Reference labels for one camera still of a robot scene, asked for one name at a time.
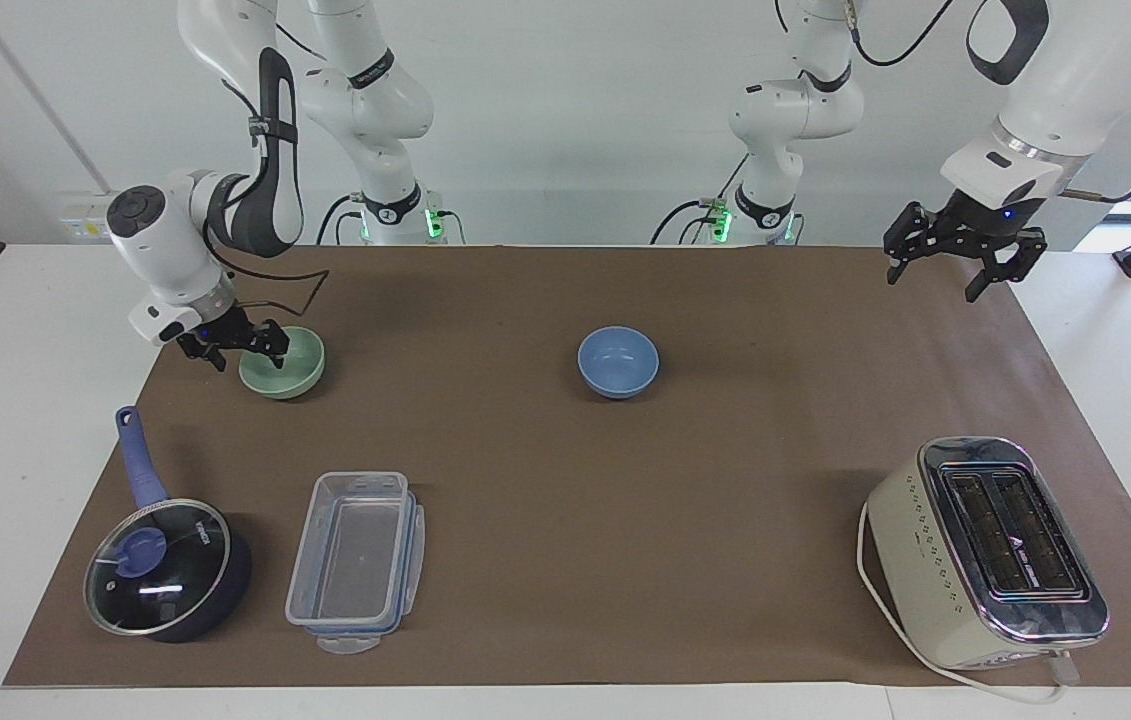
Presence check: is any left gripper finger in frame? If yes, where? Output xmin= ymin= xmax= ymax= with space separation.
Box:
xmin=882 ymin=201 xmax=972 ymax=287
xmin=964 ymin=227 xmax=1049 ymax=304

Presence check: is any clear plastic container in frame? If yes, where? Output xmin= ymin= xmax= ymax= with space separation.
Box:
xmin=283 ymin=470 xmax=427 ymax=657

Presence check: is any white toaster cable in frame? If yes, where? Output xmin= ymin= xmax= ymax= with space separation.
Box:
xmin=855 ymin=500 xmax=1083 ymax=707

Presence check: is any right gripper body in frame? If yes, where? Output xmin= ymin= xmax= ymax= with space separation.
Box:
xmin=187 ymin=305 xmax=252 ymax=350

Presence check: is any cream toaster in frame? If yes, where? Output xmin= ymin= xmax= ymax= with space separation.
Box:
xmin=865 ymin=435 xmax=1112 ymax=672

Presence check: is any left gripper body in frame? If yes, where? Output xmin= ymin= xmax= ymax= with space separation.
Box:
xmin=946 ymin=190 xmax=1048 ymax=242

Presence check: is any glass pot lid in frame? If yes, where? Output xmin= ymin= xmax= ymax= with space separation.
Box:
xmin=83 ymin=497 xmax=233 ymax=639

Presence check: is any blue bowl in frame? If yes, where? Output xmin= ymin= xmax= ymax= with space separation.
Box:
xmin=577 ymin=326 xmax=661 ymax=401

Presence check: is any green bowl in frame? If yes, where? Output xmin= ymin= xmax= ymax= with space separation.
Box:
xmin=238 ymin=326 xmax=327 ymax=402

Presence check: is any blue saucepan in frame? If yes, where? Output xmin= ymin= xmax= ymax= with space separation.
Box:
xmin=83 ymin=405 xmax=254 ymax=645

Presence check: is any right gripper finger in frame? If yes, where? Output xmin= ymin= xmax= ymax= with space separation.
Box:
xmin=175 ymin=336 xmax=229 ymax=374
xmin=229 ymin=318 xmax=292 ymax=362

